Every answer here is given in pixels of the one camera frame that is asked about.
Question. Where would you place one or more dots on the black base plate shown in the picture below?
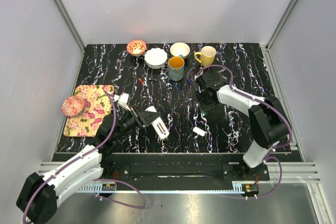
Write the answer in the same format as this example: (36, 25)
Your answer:
(182, 173)

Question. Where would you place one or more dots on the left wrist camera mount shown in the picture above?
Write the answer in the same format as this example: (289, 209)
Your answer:
(122, 100)

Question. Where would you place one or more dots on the blue mug orange inside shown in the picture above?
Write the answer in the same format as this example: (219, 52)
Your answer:
(176, 68)

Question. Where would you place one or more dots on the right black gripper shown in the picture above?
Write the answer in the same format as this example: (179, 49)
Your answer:
(206, 107)

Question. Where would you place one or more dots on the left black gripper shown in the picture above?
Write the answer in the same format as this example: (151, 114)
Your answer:
(143, 118)

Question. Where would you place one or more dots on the red patterned bowl on tray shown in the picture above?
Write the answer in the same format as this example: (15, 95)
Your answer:
(73, 106)

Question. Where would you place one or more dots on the white battery cover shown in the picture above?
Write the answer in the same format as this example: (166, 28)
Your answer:
(199, 131)

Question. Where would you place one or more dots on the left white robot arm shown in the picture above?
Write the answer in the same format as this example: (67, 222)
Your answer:
(41, 195)

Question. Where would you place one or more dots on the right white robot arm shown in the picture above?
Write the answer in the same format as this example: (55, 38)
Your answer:
(269, 125)

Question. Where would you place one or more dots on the white remote control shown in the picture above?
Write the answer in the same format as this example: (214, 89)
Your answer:
(158, 124)

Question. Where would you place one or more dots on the cream round bowl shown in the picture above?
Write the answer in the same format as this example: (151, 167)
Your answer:
(180, 49)

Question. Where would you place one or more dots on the floral rectangular tray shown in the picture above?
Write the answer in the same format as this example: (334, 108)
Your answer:
(97, 106)

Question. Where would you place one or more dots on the yellow mug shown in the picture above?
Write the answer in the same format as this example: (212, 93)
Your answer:
(206, 56)

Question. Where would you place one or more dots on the orange floral small bowl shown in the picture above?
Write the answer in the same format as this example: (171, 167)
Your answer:
(136, 47)

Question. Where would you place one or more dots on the white scalloped bowl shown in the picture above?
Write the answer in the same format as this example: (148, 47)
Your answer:
(155, 58)

